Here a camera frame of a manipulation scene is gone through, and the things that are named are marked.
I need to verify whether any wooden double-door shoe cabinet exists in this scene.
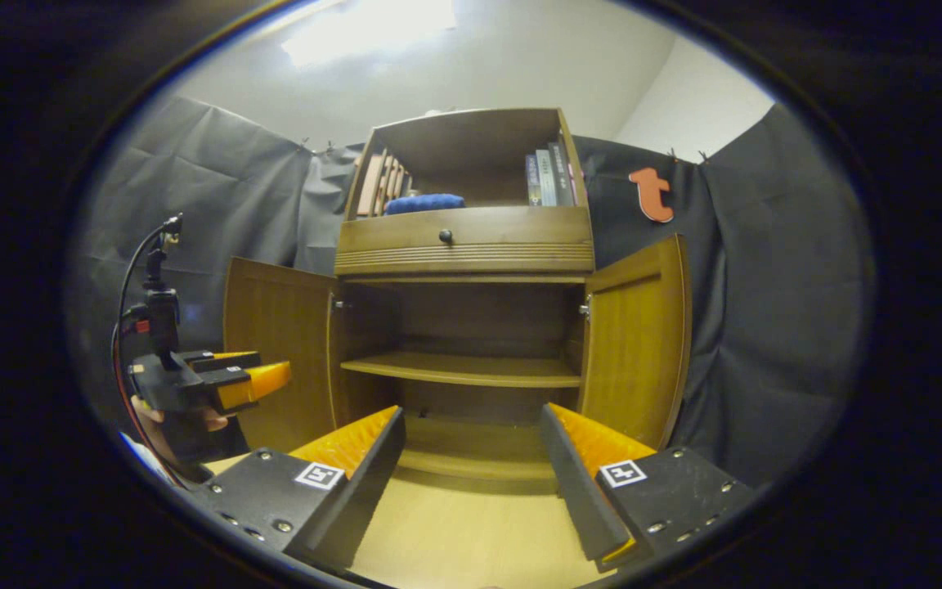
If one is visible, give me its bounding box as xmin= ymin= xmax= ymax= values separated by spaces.
xmin=222 ymin=108 xmax=693 ymax=496

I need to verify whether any blue folded towel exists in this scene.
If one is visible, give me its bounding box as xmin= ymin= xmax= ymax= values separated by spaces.
xmin=384 ymin=193 xmax=465 ymax=216

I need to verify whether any grey slim book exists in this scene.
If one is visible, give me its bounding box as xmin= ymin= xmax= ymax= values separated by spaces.
xmin=536 ymin=149 xmax=558 ymax=207

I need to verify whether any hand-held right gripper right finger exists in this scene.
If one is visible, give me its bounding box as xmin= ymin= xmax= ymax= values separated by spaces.
xmin=538 ymin=402 xmax=758 ymax=573

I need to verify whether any wooden cabinet drawer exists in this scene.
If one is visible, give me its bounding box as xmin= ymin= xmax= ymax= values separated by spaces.
xmin=334 ymin=206 xmax=596 ymax=277

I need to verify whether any black slim book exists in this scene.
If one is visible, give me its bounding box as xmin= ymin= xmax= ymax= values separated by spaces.
xmin=549 ymin=143 xmax=574 ymax=207

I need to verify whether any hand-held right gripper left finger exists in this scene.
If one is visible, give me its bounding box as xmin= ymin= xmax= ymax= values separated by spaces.
xmin=193 ymin=405 xmax=408 ymax=573

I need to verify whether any wooden cabinet door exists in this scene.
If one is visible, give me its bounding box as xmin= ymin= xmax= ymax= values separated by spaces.
xmin=579 ymin=234 xmax=693 ymax=452
xmin=222 ymin=258 xmax=341 ymax=453

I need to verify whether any black backdrop cloth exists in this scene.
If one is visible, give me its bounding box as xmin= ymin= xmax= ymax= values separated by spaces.
xmin=66 ymin=94 xmax=877 ymax=492

